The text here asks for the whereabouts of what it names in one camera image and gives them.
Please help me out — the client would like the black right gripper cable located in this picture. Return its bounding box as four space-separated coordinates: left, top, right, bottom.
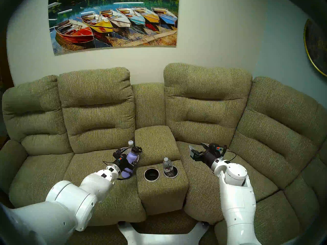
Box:
221 145 237 163

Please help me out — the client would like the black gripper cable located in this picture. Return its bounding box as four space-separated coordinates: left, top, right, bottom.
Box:
103 160 133 180
221 145 237 163

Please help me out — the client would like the colourful boats wall picture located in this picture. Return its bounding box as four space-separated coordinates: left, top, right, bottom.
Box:
48 0 180 56

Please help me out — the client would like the green fabric sofa console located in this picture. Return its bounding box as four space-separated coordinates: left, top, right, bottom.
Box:
134 125 189 216

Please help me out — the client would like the green fabric sectional sofa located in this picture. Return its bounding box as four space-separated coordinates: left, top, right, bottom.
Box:
0 63 327 245

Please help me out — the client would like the metal cup holder ring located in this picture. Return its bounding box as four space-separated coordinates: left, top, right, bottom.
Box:
163 165 179 179
144 168 160 182

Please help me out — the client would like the clear Crystal Geyser water bottle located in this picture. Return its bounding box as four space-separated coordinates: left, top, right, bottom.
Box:
163 157 174 176

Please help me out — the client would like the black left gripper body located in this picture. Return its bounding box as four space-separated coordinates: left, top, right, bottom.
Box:
113 153 133 172

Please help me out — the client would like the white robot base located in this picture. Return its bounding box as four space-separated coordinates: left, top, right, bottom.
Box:
118 221 209 245

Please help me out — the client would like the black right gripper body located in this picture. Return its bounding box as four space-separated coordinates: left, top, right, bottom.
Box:
193 144 225 168

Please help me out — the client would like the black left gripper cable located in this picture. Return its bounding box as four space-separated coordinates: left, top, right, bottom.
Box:
103 160 133 180

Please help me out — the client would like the purple metal flask bottle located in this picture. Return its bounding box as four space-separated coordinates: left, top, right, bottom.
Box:
121 146 143 178

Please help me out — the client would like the round dark gold-rimmed wall decor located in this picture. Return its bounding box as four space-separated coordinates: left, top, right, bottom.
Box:
303 18 327 77

